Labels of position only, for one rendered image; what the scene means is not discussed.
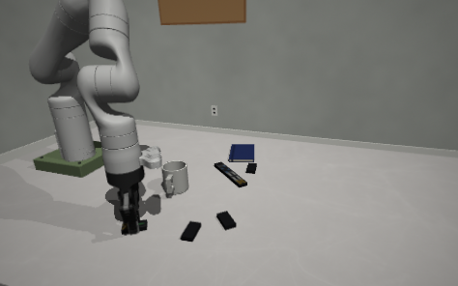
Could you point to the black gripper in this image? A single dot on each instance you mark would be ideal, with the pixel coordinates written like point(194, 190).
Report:
point(128, 185)

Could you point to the black domino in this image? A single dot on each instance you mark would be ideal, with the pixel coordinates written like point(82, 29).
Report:
point(191, 231)
point(229, 173)
point(226, 220)
point(142, 226)
point(238, 181)
point(220, 166)
point(251, 168)

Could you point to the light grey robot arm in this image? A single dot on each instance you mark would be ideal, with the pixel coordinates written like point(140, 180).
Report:
point(105, 23)

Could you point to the dark blue book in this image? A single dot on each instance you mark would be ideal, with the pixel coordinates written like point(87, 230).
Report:
point(242, 153)

